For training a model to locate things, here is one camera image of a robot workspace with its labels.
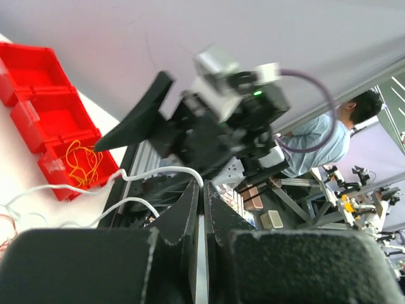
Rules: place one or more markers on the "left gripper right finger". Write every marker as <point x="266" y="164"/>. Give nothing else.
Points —
<point x="220" y="220"/>

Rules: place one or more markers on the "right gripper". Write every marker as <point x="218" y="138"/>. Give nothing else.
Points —
<point x="195" y="137"/>

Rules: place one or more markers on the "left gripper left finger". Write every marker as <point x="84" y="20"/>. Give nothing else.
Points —
<point x="173" y="271"/>

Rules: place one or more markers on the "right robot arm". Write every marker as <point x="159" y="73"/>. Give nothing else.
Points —
<point x="221" y="127"/>

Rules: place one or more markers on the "red plastic compartment bin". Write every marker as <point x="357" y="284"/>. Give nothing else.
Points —
<point x="52" y="120"/>

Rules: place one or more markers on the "person in blue shirt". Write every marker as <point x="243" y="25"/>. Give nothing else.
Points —
<point x="353" y="112"/>

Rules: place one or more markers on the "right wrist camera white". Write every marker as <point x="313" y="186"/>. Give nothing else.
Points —
<point x="222" y="84"/>

